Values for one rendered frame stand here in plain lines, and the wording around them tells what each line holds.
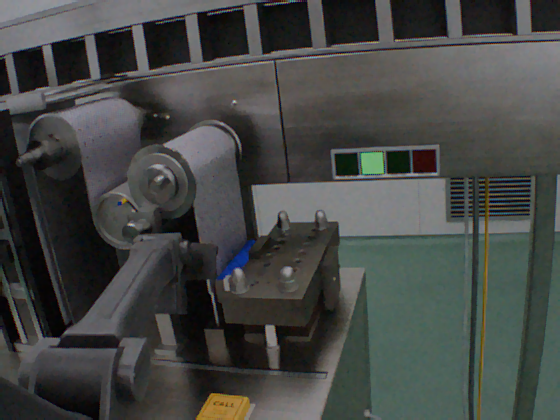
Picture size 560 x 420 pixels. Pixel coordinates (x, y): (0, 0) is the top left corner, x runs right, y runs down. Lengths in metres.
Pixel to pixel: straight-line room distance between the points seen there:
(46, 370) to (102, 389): 0.06
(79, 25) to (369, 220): 2.76
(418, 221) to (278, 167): 2.56
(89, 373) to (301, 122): 0.90
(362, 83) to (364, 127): 0.10
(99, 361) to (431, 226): 3.41
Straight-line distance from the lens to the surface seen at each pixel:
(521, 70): 1.20
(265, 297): 0.98
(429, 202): 3.70
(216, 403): 0.91
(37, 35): 1.56
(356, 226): 3.80
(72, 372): 0.46
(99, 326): 0.52
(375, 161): 1.21
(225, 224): 1.12
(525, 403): 1.77
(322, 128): 1.22
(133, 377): 0.46
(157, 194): 0.99
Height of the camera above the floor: 1.48
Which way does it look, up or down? 18 degrees down
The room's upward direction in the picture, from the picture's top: 7 degrees counter-clockwise
